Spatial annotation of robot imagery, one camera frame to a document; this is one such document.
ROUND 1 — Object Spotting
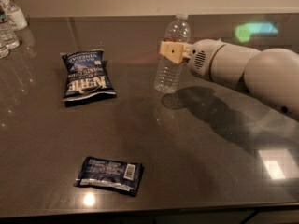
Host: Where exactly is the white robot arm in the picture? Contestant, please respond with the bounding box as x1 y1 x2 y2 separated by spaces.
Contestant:
160 39 299 121

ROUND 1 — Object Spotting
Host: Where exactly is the dark blue snack packet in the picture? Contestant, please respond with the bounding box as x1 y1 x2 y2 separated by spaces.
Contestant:
74 157 143 197

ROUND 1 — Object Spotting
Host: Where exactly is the clear bottle at left edge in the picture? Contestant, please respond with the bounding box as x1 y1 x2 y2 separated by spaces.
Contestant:
0 37 9 58

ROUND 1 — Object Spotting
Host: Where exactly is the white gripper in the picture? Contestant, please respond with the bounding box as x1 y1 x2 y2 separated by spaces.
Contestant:
160 39 225 81

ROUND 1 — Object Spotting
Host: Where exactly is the clear water bottle red label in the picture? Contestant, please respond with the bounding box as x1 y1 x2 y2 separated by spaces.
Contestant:
0 5 20 49

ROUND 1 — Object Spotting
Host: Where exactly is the clear plastic water bottle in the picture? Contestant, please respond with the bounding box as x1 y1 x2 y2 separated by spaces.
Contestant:
154 14 191 93

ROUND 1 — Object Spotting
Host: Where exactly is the blue kettle chips bag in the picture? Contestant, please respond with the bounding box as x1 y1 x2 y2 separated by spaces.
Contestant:
61 49 116 102

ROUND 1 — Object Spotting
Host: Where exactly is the white pump sanitizer bottle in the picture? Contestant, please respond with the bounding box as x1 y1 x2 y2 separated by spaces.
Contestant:
0 0 28 31

